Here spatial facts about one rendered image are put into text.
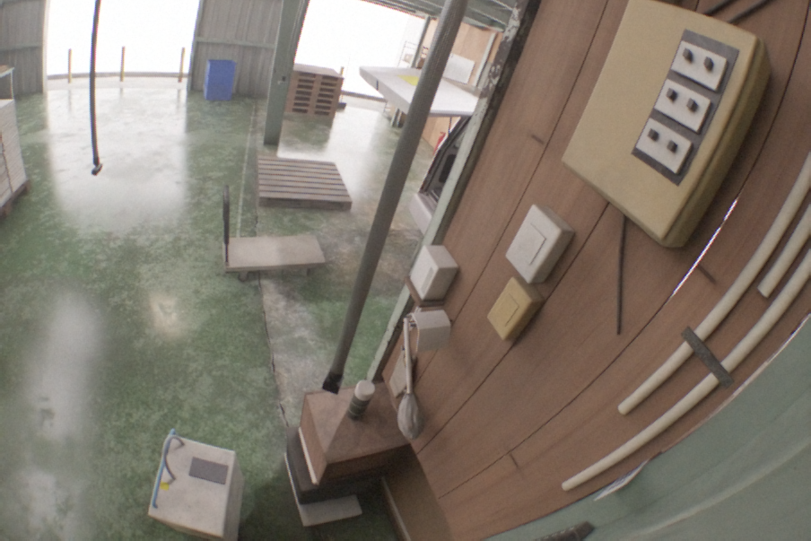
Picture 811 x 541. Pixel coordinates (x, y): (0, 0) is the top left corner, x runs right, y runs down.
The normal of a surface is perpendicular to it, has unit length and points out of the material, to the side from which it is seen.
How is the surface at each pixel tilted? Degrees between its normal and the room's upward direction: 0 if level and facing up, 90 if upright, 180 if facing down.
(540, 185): 90
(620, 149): 90
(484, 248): 90
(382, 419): 0
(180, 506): 0
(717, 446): 90
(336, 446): 0
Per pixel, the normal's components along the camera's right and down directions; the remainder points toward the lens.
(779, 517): -0.91, 0.06
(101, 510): 0.29, -0.80
